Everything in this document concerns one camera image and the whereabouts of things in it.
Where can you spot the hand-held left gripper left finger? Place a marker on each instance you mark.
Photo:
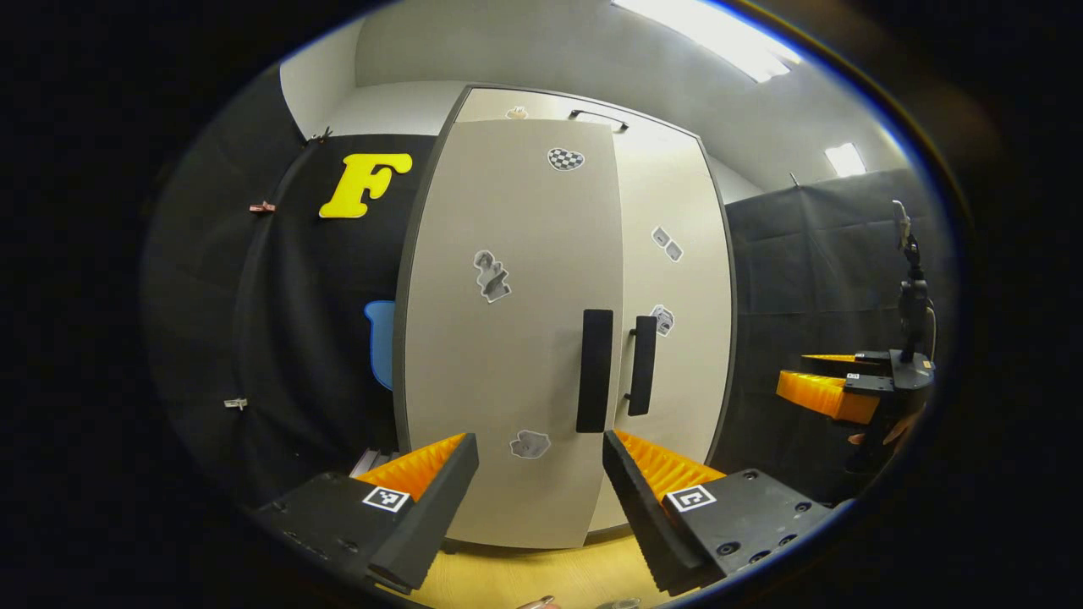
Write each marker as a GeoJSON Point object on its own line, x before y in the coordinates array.
{"type": "Point", "coordinates": [436, 507]}

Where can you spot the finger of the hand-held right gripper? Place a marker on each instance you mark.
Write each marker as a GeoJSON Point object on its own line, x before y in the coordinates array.
{"type": "Point", "coordinates": [825, 396]}
{"type": "Point", "coordinates": [846, 364]}

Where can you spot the small ceiling light panel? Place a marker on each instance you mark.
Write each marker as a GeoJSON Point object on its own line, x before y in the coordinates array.
{"type": "Point", "coordinates": [844, 159]}

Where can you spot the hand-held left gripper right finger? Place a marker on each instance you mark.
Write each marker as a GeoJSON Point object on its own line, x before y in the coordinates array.
{"type": "Point", "coordinates": [643, 516]}

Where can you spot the long ceiling light panel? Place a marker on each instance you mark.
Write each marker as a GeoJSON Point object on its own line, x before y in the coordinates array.
{"type": "Point", "coordinates": [719, 38]}

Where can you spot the grey round coaster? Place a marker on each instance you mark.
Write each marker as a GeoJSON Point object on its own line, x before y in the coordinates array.
{"type": "Point", "coordinates": [618, 604]}

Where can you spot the white cabinet door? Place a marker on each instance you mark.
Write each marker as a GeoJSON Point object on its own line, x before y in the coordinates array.
{"type": "Point", "coordinates": [508, 381]}
{"type": "Point", "coordinates": [677, 381]}

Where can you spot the white and grey cabinet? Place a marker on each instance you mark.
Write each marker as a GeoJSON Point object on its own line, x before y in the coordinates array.
{"type": "Point", "coordinates": [398, 355]}

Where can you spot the red cloth clip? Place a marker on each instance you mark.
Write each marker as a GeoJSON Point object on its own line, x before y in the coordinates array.
{"type": "Point", "coordinates": [262, 207]}

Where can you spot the black backdrop cloth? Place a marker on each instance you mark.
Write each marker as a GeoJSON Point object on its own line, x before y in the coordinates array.
{"type": "Point", "coordinates": [804, 271]}
{"type": "Point", "coordinates": [288, 338]}

